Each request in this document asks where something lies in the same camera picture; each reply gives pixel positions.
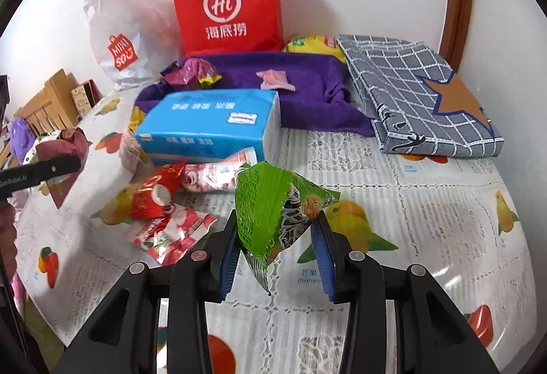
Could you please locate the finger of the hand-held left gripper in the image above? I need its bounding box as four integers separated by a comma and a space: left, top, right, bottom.
0, 155, 82, 199

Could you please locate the white plastic bag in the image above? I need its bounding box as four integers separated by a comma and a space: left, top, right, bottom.
83, 0, 182, 91

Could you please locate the purple towel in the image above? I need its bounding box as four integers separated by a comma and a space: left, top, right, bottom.
134, 51, 377, 138

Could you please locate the purple plastic bag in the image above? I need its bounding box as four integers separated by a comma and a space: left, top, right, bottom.
9, 117, 38, 163

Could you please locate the fruit print tablecloth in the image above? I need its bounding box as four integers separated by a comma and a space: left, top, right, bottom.
13, 87, 537, 374

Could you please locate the patterned small box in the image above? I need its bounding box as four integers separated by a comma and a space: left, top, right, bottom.
70, 79, 101, 115

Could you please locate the blue tissue pack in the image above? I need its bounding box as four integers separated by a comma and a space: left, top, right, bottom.
134, 89, 281, 165

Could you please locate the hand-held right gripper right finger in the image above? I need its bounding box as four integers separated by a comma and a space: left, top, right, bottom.
310, 211, 501, 374

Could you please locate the wooden chair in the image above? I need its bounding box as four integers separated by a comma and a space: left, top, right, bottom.
15, 68, 80, 137

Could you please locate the grey checked cloth with star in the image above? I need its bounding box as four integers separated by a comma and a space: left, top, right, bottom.
335, 34, 505, 158

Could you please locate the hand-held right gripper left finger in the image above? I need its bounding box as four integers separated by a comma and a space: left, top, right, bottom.
55, 209, 240, 374

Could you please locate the small pink snack packet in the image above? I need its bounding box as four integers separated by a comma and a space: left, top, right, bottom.
255, 69, 296, 92

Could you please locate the green snack packet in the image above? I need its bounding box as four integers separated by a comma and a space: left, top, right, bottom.
235, 161, 341, 297

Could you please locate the pink white panda snack packet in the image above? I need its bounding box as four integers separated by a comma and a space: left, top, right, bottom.
182, 146, 258, 193

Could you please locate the pale pink snack packet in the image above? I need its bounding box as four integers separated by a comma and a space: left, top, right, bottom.
119, 139, 151, 175

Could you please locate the purple snack packet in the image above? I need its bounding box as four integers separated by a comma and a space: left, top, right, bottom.
160, 56, 223, 89

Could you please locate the yellow snack packet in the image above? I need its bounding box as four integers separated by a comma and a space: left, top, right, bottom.
128, 106, 148, 134

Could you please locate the yellow chips bag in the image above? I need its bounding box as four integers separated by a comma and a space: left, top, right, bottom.
283, 35, 347, 62

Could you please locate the white red lychee candy packet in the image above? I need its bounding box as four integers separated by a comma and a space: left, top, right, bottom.
126, 203, 217, 266

